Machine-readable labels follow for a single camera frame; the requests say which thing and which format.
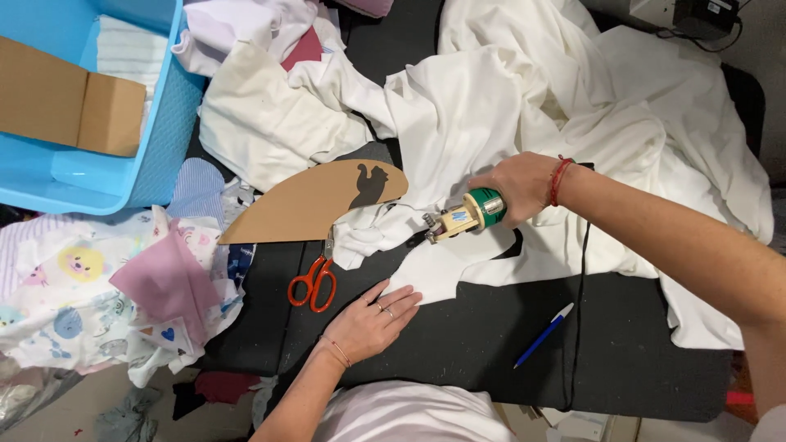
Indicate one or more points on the person's left hand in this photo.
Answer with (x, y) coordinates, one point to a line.
(362, 331)

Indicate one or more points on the person's right hand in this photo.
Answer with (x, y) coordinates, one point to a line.
(522, 184)

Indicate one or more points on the person's right fingers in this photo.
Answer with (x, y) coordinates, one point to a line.
(482, 183)

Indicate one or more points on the green beige electric fabric cutter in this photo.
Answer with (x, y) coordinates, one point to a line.
(466, 216)

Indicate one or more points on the large white fabric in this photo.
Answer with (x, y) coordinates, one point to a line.
(466, 110)

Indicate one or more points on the blue and white pen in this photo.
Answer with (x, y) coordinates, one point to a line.
(543, 336)

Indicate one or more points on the cardboard pattern with cat silhouette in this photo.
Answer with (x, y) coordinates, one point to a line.
(295, 209)

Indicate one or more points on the mauve fabric piece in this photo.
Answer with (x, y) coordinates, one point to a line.
(368, 6)

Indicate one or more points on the maroon fabric scrap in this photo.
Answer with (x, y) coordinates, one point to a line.
(304, 52)

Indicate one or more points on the cream fabric piece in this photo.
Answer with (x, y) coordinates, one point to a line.
(264, 123)

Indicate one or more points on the person's white shirt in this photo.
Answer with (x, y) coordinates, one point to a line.
(405, 414)

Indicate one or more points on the black power adapter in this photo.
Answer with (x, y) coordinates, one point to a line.
(703, 17)

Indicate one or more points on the pile of white cloths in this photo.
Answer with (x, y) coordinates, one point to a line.
(245, 24)

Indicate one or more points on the blue striped fabric piece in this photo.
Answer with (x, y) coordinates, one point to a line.
(196, 190)

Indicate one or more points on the blue plastic bin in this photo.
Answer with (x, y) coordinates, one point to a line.
(166, 123)

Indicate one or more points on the dark red fabric scrap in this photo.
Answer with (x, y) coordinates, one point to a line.
(224, 385)

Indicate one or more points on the pink fabric piece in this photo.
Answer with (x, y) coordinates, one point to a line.
(166, 288)

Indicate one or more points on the black fabric scrap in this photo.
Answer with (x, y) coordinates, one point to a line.
(186, 402)

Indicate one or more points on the white ribbed cloth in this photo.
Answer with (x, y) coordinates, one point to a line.
(132, 55)

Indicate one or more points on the grey fabric scrap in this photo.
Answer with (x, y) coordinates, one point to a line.
(129, 417)

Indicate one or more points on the heap of printed fabric scraps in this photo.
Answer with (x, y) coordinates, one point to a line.
(67, 294)

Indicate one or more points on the folded brown cardboard piece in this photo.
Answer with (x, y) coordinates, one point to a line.
(55, 98)

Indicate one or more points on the clear plastic bag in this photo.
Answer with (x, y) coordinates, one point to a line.
(30, 393)

